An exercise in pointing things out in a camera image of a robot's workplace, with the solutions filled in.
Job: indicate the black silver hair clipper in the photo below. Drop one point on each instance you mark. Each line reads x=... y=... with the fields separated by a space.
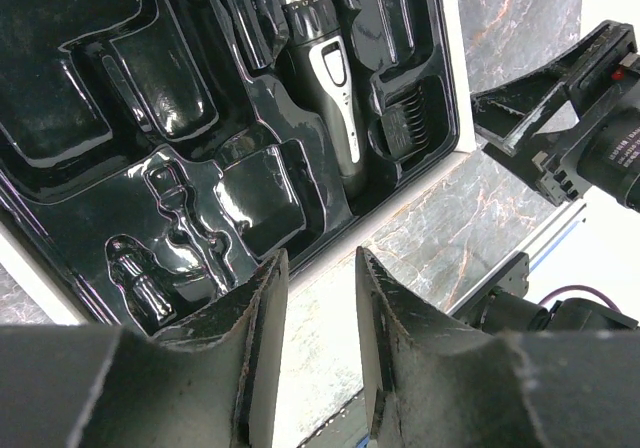
x=322 y=81

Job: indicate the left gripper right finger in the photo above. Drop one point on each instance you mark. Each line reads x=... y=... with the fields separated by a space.
x=431 y=380

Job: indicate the black comb guard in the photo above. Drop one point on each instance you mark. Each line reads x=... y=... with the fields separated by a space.
x=404 y=124

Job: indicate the white clipper kit box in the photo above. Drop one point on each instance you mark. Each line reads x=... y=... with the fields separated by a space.
x=153 y=154

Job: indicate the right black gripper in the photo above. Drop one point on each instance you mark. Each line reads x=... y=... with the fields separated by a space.
x=602 y=149

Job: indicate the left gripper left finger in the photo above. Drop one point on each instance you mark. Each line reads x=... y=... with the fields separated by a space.
x=210 y=380

